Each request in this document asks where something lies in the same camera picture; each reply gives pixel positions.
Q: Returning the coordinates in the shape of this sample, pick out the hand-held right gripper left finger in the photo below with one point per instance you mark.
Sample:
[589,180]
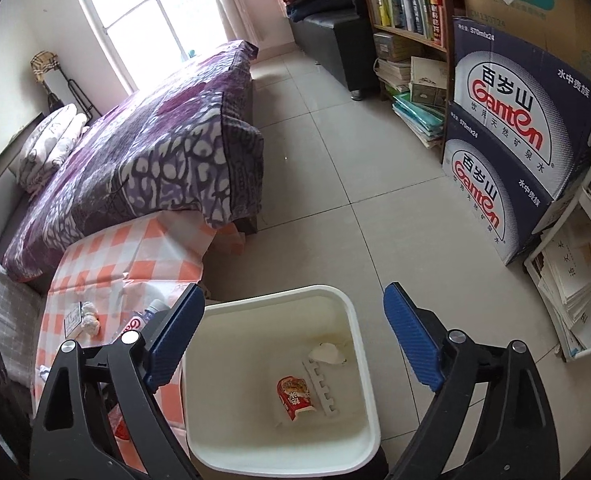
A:
[175,330]

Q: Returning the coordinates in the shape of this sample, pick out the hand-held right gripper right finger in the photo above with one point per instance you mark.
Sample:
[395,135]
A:
[410,330]

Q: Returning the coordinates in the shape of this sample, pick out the clear plastic bottle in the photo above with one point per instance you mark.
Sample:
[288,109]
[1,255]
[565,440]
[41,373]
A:
[148,312]

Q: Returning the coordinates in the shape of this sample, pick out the white plastic trash bin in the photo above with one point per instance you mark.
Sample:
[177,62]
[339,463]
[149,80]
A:
[235,340]

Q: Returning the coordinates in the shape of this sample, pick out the beige tissue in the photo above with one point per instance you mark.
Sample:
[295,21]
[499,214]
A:
[90,320]

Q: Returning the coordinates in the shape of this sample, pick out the crumpled white tissue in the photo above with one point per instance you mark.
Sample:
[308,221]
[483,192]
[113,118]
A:
[328,352]

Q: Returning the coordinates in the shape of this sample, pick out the orange checkered tablecloth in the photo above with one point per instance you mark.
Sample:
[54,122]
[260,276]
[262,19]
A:
[105,260]

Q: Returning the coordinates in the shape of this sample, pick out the small dark blue box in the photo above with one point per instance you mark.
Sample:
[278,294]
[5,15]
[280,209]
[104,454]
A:
[71,322]

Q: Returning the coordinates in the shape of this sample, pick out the white foam strip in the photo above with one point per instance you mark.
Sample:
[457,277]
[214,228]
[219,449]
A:
[320,385]

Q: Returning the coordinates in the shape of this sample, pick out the red snack packet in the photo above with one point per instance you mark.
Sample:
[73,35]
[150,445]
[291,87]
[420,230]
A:
[295,397]

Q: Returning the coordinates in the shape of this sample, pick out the blue water bottle carton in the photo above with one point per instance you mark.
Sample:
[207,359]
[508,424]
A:
[515,90]
[490,195]

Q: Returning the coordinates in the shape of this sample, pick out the grey checked cushion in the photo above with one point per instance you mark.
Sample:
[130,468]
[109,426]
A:
[5,310]

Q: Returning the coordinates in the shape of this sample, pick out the stack of white booklets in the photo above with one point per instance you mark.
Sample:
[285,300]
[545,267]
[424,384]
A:
[575,280]

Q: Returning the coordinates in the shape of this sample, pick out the bed with purple patterned blanket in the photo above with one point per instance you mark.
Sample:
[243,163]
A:
[125,160]

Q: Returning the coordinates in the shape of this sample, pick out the stack of teal folders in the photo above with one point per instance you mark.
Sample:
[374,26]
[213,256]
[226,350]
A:
[418,122]

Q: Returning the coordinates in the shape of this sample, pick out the white shelf rack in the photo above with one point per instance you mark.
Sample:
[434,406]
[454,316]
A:
[588,200]

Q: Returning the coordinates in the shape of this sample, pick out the folded white quilt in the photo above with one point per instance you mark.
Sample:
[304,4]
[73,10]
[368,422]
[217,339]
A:
[50,145]

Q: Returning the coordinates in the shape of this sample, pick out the beige desktop drawer box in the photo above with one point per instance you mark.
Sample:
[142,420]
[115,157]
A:
[428,82]

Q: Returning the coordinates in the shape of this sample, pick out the black coat rack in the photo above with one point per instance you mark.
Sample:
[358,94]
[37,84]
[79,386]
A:
[78,95]

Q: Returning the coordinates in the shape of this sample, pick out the stack of flat books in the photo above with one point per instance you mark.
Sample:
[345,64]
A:
[393,70]

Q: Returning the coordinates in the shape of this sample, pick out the wooden bookshelf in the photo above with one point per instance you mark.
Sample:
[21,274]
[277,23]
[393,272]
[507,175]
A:
[410,35]

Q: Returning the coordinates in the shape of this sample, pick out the plaid bag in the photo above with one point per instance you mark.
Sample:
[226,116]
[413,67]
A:
[43,62]

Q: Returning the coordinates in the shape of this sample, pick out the black storage bench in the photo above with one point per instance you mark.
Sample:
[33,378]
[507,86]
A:
[325,40]

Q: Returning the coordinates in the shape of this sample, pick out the window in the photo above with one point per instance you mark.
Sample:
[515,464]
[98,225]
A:
[140,10]

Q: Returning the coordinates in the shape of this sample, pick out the row of upright books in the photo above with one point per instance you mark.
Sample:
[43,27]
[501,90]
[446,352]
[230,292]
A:
[405,0]

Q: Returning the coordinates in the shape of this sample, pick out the light curtain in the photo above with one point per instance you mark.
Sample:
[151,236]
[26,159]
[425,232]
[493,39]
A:
[233,5]

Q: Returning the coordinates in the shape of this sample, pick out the brown cardboard box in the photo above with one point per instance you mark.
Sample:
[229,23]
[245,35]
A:
[535,5]

